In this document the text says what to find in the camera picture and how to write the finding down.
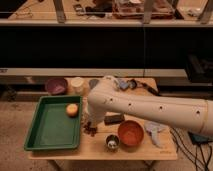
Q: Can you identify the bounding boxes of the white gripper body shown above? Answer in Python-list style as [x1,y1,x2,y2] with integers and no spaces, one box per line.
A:
[85,107,104,128]

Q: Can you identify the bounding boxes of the dark grape bunch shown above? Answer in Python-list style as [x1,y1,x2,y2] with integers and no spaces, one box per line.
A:
[83,122,97,137]

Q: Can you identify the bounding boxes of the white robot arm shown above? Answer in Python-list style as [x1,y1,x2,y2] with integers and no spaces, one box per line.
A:
[87,76,213,137]

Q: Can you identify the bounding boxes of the grey blue cup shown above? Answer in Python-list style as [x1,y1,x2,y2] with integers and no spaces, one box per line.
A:
[89,79,99,89]

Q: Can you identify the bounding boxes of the small metal cup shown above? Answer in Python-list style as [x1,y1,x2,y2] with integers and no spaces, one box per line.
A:
[106,135,120,150]

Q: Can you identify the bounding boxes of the yellow red apple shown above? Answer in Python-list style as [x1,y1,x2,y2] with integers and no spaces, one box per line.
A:
[66,104,78,117]

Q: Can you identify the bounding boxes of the black rectangular block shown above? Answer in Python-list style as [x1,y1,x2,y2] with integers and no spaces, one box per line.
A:
[104,114,125,125]

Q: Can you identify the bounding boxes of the green plastic tray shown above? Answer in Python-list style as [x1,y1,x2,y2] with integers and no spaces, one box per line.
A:
[24,95,83,151]

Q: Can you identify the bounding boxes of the orange bowl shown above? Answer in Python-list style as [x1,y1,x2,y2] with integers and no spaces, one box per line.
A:
[118,120,144,147]

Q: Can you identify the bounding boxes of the blue sponge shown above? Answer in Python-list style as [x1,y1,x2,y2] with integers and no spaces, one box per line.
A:
[117,79,129,91]

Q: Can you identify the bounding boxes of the purple bowl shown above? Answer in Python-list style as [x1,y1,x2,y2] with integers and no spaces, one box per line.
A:
[45,78,68,95]

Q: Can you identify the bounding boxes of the grey crumpled cloth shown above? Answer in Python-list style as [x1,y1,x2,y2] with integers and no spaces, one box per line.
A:
[144,121,165,148]

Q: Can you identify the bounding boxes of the black foot pedal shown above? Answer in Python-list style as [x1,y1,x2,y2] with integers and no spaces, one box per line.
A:
[188,132,213,144]

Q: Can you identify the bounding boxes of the black handled tool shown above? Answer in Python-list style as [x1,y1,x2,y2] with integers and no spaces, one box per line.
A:
[127,79,159,96]

